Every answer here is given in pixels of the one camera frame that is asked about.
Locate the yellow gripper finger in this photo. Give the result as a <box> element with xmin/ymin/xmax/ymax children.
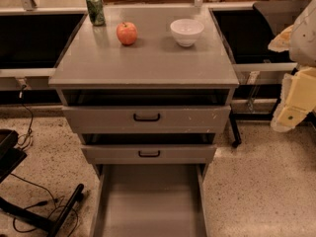
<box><xmin>271</xmin><ymin>66</ymin><xmax>316</xmax><ymax>132</ymax></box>

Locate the red apple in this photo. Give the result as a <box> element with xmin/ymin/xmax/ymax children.
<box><xmin>117</xmin><ymin>22</ymin><xmax>138</xmax><ymax>45</ymax></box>

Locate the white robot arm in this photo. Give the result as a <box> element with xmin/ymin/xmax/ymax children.
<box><xmin>268</xmin><ymin>0</ymin><xmax>316</xmax><ymax>132</ymax></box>

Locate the grey drawer cabinet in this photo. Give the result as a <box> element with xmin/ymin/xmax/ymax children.
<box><xmin>48</xmin><ymin>4</ymin><xmax>240</xmax><ymax>183</ymax></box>

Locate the grey top drawer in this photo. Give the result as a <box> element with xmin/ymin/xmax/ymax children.
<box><xmin>63</xmin><ymin>106</ymin><xmax>230</xmax><ymax>134</ymax></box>

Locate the grey open bottom drawer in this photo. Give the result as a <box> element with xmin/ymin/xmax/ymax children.
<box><xmin>89</xmin><ymin>164</ymin><xmax>209</xmax><ymax>237</ymax></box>

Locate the grey middle drawer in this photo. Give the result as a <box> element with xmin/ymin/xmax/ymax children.
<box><xmin>81</xmin><ymin>144</ymin><xmax>216</xmax><ymax>164</ymax></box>

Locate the black table on right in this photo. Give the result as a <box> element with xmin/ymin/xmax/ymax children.
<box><xmin>228</xmin><ymin>0</ymin><xmax>316</xmax><ymax>149</ymax></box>

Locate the white ceramic bowl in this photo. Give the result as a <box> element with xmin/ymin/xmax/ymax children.
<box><xmin>170</xmin><ymin>19</ymin><xmax>204</xmax><ymax>47</ymax></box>

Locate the green soda can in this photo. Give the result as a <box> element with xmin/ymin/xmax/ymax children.
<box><xmin>86</xmin><ymin>0</ymin><xmax>106</xmax><ymax>26</ymax></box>

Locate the black chair base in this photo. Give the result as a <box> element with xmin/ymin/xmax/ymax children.
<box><xmin>0</xmin><ymin>129</ymin><xmax>84</xmax><ymax>237</ymax></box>

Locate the black floor cable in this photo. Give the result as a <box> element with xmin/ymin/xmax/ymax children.
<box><xmin>9</xmin><ymin>173</ymin><xmax>80</xmax><ymax>237</ymax></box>

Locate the black hanging cable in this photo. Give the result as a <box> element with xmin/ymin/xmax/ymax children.
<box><xmin>16</xmin><ymin>84</ymin><xmax>35</xmax><ymax>150</ymax></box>

